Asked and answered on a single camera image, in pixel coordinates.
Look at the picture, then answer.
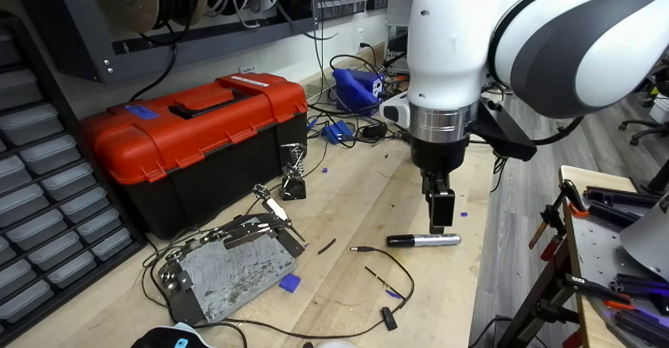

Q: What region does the red and black toolbox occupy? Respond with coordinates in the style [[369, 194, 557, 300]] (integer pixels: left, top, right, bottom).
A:
[[80, 72, 309, 240]]

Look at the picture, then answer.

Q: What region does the grey plate with holder arms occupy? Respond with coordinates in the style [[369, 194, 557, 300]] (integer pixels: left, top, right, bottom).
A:
[[157, 183, 307, 327]]

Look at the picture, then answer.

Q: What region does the black and white device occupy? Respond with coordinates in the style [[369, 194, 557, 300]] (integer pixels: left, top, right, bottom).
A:
[[130, 322, 216, 348]]

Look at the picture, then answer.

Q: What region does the wire spool rack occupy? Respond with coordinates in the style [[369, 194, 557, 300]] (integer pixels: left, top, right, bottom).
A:
[[15, 0, 326, 85]]

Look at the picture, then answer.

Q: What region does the black and silver marker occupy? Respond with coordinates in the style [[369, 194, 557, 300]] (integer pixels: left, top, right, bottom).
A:
[[386, 234, 462, 248]]

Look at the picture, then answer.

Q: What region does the blue plastic block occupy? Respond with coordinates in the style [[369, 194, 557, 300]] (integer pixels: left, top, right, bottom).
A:
[[279, 273, 302, 294]]

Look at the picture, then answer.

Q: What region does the thin black stick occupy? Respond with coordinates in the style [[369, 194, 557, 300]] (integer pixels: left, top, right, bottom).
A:
[[364, 265, 406, 299]]

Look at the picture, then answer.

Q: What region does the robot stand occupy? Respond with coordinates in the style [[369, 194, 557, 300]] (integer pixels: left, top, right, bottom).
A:
[[497, 165, 669, 348]]

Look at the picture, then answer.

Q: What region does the blue soldering station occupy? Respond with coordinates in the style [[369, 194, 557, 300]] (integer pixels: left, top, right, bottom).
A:
[[332, 67, 387, 118]]

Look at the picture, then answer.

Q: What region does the grey small parts drawer cabinet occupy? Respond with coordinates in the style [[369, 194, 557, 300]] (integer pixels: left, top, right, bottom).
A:
[[0, 14, 148, 344]]

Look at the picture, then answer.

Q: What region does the black cable with jack plug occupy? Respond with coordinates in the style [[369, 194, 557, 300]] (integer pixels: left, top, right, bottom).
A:
[[222, 246, 417, 340]]

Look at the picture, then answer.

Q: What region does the helping hands tool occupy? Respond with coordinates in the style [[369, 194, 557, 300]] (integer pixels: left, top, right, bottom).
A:
[[279, 143, 308, 202]]

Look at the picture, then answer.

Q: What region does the black aluminium profile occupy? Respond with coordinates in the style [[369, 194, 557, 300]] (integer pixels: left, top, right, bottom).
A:
[[614, 310, 669, 347], [582, 185, 663, 224], [609, 273, 669, 313]]

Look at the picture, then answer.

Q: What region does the office chair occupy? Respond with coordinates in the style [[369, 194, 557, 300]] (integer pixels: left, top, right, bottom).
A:
[[618, 66, 669, 147]]

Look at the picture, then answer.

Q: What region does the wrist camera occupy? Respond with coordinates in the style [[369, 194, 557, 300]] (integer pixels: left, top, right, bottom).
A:
[[469, 99, 538, 162]]

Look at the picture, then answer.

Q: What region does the black power adapter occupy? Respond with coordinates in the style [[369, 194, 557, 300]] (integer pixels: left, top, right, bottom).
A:
[[360, 121, 389, 139]]

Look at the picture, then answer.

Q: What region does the white bin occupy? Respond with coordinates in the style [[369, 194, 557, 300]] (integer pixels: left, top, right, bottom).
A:
[[648, 96, 669, 124]]

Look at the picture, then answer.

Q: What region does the blue soldering iron holder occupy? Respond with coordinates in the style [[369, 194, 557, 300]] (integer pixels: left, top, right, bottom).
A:
[[321, 120, 355, 145]]

